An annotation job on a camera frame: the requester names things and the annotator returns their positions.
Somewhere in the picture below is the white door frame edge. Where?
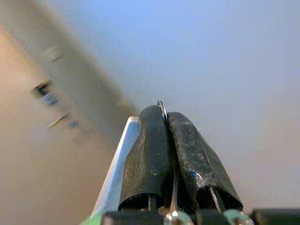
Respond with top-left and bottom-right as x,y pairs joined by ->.
92,116 -> 142,214

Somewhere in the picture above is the wooden door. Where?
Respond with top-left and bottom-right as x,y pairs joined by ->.
0,0 -> 141,225

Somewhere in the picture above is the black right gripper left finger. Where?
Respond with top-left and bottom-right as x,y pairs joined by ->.
118,105 -> 174,211

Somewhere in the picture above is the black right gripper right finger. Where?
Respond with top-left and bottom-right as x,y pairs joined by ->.
167,112 -> 244,211

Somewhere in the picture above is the silver door hinge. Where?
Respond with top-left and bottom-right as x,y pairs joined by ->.
31,44 -> 82,143

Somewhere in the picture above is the silver key ring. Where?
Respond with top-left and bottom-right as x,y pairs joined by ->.
157,100 -> 168,125

